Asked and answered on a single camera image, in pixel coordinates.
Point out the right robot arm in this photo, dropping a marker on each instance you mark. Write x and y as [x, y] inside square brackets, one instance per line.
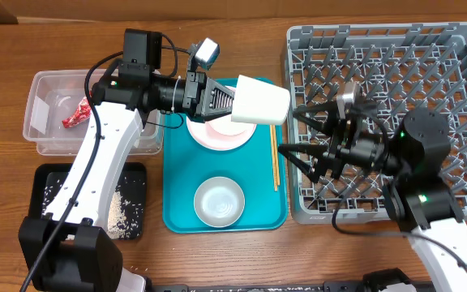
[417, 198]

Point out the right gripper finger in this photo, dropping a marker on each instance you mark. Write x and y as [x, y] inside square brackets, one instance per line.
[310, 159]
[321, 117]

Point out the cream cup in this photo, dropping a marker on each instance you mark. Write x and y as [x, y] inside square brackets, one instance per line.
[259, 102]

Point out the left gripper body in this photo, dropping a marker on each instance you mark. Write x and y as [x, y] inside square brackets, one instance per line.
[194, 84]

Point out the grey bowl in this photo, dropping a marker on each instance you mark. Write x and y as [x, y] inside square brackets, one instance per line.
[219, 202]

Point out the black tray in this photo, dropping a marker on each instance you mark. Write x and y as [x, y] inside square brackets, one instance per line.
[34, 209]

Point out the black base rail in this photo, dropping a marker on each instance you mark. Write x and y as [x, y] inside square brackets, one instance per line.
[391, 279]

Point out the teal serving tray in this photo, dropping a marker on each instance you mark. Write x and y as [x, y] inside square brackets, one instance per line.
[187, 164]

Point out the clear plastic bin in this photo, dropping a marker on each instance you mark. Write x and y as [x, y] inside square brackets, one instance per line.
[55, 95]

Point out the grey dish rack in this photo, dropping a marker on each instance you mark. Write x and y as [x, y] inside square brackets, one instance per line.
[401, 66]

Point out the large pink plate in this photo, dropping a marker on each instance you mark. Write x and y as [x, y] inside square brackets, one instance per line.
[208, 138]

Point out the wooden chopstick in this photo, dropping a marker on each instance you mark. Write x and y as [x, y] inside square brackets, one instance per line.
[272, 159]
[275, 157]

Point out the small pink plate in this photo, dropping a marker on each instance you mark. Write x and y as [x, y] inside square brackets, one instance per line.
[225, 126]

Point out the red snack wrapper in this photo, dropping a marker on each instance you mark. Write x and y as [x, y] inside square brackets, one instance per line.
[81, 114]

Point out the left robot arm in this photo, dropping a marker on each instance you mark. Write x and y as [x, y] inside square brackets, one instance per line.
[67, 248]

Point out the rice pile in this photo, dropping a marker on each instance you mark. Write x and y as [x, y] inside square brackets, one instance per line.
[126, 212]

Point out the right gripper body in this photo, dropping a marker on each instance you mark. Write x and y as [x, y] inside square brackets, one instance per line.
[340, 142]

